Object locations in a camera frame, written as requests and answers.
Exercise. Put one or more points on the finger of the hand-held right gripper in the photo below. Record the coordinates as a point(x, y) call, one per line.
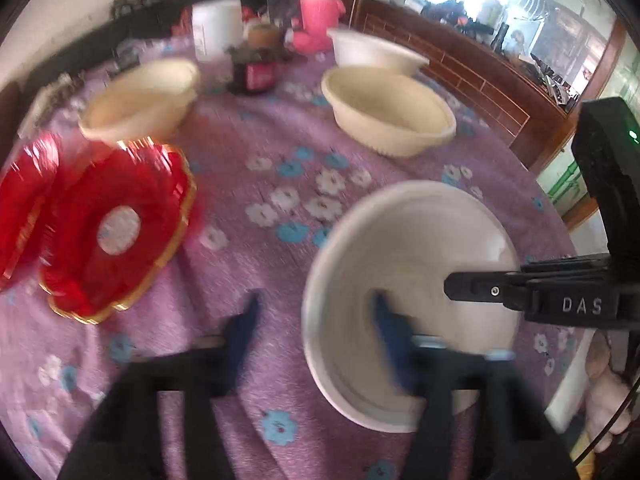
point(480, 290)

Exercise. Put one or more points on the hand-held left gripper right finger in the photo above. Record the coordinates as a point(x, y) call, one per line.
point(392, 340)

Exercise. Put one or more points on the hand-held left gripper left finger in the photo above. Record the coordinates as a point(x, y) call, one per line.
point(242, 332)

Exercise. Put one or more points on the white round bowl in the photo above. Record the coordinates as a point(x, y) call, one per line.
point(415, 240)
point(372, 52)

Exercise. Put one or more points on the cream ribbed bowl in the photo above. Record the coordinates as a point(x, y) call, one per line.
point(390, 110)
point(140, 100)

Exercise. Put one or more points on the person's right hand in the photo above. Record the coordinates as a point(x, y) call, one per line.
point(605, 400)

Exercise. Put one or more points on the green picture panel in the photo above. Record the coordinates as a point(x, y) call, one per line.
point(570, 185)

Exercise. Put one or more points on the purple floral tablecloth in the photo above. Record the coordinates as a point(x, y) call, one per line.
point(260, 260)

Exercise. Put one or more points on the red plate with gold rim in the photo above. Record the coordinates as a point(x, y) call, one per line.
point(20, 195)
point(100, 200)

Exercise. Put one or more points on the wooden brick-pattern ledge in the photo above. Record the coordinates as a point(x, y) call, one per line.
point(450, 65)

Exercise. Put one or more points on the dark jar with red label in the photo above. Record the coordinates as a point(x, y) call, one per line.
point(255, 67)

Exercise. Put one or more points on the leopard print cloth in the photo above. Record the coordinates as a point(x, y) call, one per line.
point(55, 94)

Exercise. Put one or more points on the white plastic jar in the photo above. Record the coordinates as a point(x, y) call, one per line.
point(216, 27)

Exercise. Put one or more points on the bottle in pink knitted sleeve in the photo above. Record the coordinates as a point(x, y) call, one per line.
point(320, 2)

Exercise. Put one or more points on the black leather sofa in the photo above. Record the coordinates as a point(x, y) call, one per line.
point(100, 25)

